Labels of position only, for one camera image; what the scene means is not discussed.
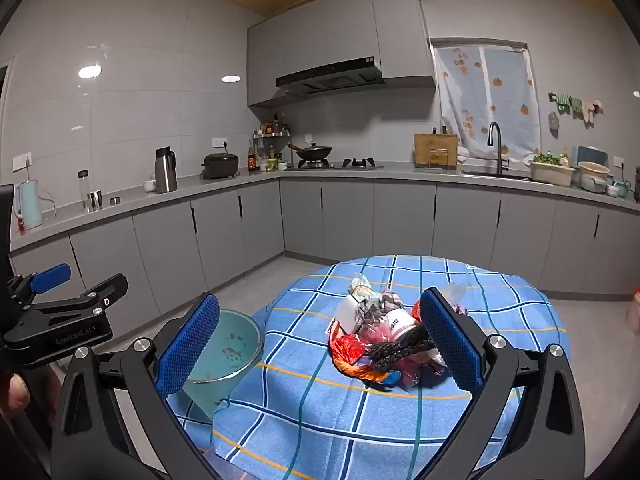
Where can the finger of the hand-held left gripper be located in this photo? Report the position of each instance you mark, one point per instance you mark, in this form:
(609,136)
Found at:
(100,300)
(50,276)

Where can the white orange-printed curtain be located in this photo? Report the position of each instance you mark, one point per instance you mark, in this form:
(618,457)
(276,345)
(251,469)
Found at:
(500,100)

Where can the blue plastic box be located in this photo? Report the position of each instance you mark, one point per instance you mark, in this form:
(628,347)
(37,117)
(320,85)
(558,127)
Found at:
(590,154)

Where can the grey lower cabinets with countertop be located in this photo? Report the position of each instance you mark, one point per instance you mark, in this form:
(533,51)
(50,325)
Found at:
(400,220)

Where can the cream pink-rimmed bowl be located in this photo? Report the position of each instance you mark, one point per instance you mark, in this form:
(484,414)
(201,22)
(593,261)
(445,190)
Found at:
(592,175)

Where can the steel thermos jug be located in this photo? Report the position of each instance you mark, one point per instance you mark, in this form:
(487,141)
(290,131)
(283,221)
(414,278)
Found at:
(166,175)

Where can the beige hanging cloth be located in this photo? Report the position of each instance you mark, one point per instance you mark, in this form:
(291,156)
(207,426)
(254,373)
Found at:
(592,109)

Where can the green checked hanging cloth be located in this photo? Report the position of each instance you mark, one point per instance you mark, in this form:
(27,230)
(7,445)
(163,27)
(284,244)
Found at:
(565,102)

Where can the clear crumpled plastic bag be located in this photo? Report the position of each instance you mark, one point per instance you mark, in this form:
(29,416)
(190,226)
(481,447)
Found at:
(452,294)

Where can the red and white bucket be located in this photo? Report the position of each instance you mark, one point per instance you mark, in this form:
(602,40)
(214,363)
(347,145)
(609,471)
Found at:
(634,312)

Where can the black mesh net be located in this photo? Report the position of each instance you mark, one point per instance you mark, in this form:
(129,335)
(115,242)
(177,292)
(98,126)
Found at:
(395,352)

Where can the black kitchen faucet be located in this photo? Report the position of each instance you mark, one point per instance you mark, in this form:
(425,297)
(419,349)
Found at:
(500,155)

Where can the steel cup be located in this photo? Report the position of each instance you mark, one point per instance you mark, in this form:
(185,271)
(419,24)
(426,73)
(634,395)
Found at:
(95,200)

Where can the clear green-printed plastic bag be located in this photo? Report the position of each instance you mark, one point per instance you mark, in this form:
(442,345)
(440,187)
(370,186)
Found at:
(361,286)

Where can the steel spice rack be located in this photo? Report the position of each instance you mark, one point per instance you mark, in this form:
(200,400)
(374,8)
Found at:
(272,132)

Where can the pink clear plastic bag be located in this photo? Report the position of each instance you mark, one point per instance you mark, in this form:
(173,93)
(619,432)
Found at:
(415,377)

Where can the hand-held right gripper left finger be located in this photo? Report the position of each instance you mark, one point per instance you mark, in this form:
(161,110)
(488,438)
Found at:
(190,345)

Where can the teal electric kettle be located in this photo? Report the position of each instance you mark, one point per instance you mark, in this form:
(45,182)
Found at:
(30,207)

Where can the plain white paper cup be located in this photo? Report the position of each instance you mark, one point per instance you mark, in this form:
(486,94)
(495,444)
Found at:
(347,312)

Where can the black rice cooker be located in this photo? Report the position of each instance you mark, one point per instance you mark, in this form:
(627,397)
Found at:
(220,165)

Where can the black-capped glass bottle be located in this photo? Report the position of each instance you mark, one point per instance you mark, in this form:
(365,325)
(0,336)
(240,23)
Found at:
(84,190)

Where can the cream plastic basin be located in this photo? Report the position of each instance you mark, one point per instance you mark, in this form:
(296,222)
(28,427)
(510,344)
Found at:
(550,176)

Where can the black range hood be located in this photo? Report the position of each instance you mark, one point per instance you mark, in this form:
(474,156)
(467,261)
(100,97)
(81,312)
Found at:
(330,72)

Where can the grey hanging scrubber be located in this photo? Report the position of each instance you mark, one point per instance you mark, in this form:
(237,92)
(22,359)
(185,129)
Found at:
(553,121)

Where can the small white bowl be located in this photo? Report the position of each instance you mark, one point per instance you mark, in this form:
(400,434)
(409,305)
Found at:
(150,186)

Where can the black wok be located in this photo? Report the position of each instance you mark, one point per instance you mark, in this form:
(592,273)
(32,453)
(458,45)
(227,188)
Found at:
(315,152)

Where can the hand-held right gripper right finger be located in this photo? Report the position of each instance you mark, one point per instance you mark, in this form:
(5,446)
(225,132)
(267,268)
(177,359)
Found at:
(450,345)

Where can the person's left hand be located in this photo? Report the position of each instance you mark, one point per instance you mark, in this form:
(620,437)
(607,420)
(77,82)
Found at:
(15,392)

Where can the gas stove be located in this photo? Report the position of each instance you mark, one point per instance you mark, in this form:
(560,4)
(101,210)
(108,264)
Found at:
(357,164)

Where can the green vegetables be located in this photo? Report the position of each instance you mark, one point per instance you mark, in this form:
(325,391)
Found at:
(547,158)

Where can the wooden cutting board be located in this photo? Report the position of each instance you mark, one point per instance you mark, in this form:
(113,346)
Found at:
(435,150)

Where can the blue checked tablecloth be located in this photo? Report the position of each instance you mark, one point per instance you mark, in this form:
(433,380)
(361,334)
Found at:
(310,410)

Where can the teal plastic waste bin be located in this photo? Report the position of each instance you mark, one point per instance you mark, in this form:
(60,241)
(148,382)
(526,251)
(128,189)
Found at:
(235,355)

